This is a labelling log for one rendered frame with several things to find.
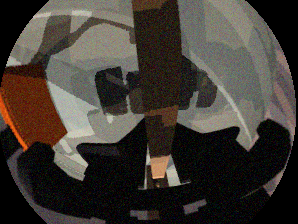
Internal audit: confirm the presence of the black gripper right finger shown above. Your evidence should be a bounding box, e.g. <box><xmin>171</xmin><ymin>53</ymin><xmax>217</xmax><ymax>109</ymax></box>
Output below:
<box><xmin>170</xmin><ymin>123</ymin><xmax>239</xmax><ymax>184</ymax></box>

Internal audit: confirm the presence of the long brown wooden beam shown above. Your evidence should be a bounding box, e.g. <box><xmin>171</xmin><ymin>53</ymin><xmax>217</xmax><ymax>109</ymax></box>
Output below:
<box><xmin>132</xmin><ymin>0</ymin><xmax>182</xmax><ymax>179</ymax></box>

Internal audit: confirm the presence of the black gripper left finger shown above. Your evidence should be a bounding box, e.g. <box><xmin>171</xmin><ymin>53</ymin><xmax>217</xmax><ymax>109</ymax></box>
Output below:
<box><xmin>76</xmin><ymin>119</ymin><xmax>148</xmax><ymax>189</ymax></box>

